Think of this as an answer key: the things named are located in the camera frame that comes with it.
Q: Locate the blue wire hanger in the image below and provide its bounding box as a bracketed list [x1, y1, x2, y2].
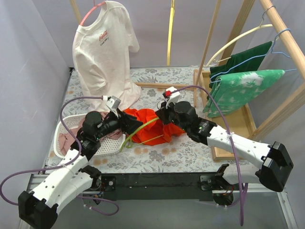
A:
[209, 28, 298, 84]

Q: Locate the yellow hanger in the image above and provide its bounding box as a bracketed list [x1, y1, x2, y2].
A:
[166, 0, 175, 66]

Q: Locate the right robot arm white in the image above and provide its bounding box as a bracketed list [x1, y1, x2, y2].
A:
[156, 101, 294, 192]

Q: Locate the light green tie-dye garment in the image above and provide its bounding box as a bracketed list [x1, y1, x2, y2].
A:
[203, 70, 285, 118]

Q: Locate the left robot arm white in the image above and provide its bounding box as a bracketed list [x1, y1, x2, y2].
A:
[18, 111, 143, 229]

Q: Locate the wooden clothes rack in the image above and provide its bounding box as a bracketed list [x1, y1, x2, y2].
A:
[69, 0, 305, 163]

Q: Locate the orange t shirt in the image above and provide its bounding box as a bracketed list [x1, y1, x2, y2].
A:
[124, 108, 185, 146]

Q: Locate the green hanger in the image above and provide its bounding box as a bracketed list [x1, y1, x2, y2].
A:
[120, 108, 166, 151]

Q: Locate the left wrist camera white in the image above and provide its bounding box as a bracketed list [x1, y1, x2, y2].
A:
[102, 95, 121, 117]

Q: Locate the white Coca-Cola t shirt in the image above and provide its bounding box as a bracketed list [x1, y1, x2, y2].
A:
[72, 1, 142, 110]

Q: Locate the cream hanger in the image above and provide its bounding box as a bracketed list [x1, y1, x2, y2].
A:
[205, 11, 274, 67]

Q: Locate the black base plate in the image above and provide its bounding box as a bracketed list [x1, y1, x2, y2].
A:
[73, 171, 239, 203]

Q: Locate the dark green garment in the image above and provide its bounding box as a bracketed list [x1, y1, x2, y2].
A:
[209, 41, 273, 79]

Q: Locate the pink hanger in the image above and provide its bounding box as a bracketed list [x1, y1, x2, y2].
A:
[79, 1, 105, 26]

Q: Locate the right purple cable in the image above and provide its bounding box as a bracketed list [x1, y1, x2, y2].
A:
[176, 85, 249, 227]

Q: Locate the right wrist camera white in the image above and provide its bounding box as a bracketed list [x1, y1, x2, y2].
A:
[163, 86, 180, 108]

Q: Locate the pink garment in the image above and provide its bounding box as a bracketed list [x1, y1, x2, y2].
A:
[58, 112, 123, 155]

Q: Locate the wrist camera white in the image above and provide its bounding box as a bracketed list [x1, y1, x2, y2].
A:
[163, 86, 180, 108]
[102, 95, 121, 117]

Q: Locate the white laundry basket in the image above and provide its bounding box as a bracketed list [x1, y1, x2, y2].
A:
[53, 115, 126, 158]

